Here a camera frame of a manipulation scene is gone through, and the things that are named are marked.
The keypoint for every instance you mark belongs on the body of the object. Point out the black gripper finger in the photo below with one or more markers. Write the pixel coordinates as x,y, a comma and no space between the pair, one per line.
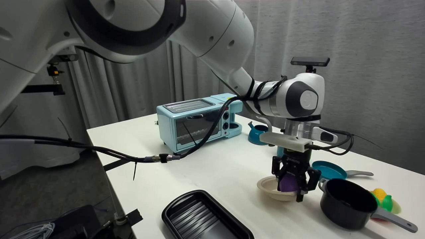
305,187
276,170

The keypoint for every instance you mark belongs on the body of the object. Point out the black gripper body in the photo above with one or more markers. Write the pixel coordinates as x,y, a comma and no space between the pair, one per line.
292,161

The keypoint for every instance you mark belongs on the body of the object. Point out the purple plushie ball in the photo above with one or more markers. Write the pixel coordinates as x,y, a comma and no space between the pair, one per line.
288,182

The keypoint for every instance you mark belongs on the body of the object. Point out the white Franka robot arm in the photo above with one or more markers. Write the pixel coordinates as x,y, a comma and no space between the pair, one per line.
133,27

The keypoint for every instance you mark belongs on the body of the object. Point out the beige bowl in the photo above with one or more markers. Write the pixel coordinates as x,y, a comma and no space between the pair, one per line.
270,187

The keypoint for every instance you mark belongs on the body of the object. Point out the teal toy frying pan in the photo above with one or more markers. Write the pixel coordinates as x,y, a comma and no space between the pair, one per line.
329,170

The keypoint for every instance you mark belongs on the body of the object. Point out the teal toy kettle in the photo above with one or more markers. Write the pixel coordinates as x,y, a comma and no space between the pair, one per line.
255,133

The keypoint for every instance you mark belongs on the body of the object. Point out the yellow toy food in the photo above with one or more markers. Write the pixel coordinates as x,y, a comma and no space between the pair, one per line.
378,194

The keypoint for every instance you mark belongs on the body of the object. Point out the green toy food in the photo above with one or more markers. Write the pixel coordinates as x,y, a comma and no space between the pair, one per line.
388,203

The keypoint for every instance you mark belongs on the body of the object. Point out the black baking tray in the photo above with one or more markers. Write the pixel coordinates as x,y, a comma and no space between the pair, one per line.
199,219

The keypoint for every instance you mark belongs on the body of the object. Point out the light blue toy toaster oven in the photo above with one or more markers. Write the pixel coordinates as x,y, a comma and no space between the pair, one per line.
177,126

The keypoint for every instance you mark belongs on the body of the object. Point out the grey curtain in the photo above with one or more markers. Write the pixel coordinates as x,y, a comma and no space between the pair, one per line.
376,88

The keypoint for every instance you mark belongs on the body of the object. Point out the black table edge clamp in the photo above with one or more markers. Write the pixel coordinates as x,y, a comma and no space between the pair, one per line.
127,219

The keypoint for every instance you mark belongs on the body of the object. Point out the black tape strip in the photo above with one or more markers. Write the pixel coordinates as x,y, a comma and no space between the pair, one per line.
115,163

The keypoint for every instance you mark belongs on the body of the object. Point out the black bag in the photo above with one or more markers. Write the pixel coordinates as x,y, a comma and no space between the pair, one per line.
74,223

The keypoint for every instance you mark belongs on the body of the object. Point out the clear plastic bag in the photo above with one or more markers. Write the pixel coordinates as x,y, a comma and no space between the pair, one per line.
30,231

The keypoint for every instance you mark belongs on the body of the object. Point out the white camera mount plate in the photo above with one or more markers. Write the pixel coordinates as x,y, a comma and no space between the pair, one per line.
283,141

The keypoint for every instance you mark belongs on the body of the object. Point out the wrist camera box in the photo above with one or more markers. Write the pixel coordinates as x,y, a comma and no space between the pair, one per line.
325,134

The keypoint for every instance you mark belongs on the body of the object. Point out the black camera on tripod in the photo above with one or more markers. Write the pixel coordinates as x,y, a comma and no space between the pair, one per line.
309,61

